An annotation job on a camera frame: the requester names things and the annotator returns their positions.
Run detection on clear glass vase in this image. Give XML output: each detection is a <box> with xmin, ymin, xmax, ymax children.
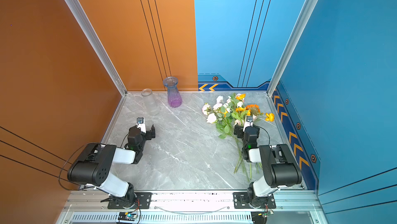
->
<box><xmin>141</xmin><ymin>88</ymin><xmax>160</xmax><ymax>116</ymax></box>

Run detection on orange gerbera stem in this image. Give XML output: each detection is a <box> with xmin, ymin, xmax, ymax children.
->
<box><xmin>245</xmin><ymin>104</ymin><xmax>263</xmax><ymax>121</ymax></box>

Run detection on orange poppy stem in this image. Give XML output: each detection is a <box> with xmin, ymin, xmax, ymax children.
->
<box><xmin>229</xmin><ymin>92</ymin><xmax>249</xmax><ymax>122</ymax></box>

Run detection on pink rose stem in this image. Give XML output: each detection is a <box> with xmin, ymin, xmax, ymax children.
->
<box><xmin>202</xmin><ymin>103</ymin><xmax>223</xmax><ymax>123</ymax></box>

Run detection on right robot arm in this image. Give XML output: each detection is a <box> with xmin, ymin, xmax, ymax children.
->
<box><xmin>234</xmin><ymin>122</ymin><xmax>303</xmax><ymax>210</ymax></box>

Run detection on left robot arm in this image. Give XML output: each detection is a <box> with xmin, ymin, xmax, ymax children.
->
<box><xmin>67</xmin><ymin>118</ymin><xmax>156</xmax><ymax>209</ymax></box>

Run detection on purple glass vase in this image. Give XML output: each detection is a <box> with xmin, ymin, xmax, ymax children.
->
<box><xmin>163</xmin><ymin>76</ymin><xmax>183</xmax><ymax>108</ymax></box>

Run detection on yellow flower stem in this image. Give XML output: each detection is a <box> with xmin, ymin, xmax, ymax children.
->
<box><xmin>258</xmin><ymin>113</ymin><xmax>275</xmax><ymax>122</ymax></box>

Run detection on small circuit board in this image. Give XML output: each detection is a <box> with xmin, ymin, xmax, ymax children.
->
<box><xmin>117</xmin><ymin>212</ymin><xmax>139</xmax><ymax>224</ymax></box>

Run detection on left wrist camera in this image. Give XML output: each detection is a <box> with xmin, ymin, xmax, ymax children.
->
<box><xmin>136</xmin><ymin>117</ymin><xmax>145</xmax><ymax>126</ymax></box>

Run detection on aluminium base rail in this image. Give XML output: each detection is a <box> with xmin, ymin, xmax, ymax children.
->
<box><xmin>57</xmin><ymin>190</ymin><xmax>328</xmax><ymax>224</ymax></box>

